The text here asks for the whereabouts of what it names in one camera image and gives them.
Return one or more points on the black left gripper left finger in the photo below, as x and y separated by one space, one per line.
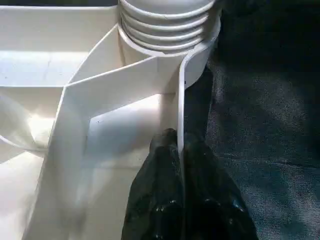
155 195

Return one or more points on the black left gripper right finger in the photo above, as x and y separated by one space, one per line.
215 200

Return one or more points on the white plastic table leg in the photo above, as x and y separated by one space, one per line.
167 22

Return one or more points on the black plastic mat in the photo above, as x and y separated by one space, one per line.
265 125

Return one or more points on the white plastic table top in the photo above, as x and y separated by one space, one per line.
75 100

